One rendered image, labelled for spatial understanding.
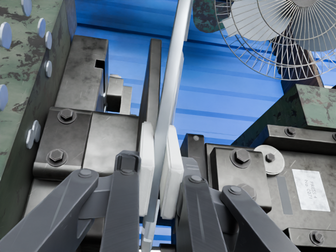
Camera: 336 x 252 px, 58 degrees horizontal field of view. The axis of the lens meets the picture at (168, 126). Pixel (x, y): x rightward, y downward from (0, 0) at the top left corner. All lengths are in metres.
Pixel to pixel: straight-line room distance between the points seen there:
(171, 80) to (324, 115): 0.46
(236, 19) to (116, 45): 1.40
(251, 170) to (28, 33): 0.37
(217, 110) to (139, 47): 0.80
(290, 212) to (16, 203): 0.39
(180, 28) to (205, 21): 1.68
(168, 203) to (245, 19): 1.07
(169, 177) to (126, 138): 0.25
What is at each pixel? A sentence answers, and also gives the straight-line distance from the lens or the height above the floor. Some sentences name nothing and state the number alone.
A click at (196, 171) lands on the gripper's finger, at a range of 0.17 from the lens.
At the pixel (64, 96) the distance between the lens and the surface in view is 0.47.
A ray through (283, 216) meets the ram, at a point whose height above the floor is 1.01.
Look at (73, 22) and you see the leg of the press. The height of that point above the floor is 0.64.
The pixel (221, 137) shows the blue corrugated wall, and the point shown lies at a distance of 2.02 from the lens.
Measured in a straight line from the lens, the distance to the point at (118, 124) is 0.40.
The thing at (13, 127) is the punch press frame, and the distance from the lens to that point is 0.34.
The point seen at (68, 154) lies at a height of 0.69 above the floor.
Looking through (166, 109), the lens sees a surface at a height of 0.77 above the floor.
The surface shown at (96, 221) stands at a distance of 0.46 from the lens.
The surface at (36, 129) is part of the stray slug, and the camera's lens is 0.39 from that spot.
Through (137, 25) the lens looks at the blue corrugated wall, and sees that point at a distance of 2.64.
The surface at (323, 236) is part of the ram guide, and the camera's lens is 0.50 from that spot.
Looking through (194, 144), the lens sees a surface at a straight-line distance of 0.53.
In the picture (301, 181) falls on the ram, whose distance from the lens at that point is 0.57.
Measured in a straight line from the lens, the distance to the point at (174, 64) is 0.18.
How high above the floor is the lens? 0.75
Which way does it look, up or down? 8 degrees up
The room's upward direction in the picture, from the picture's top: 96 degrees clockwise
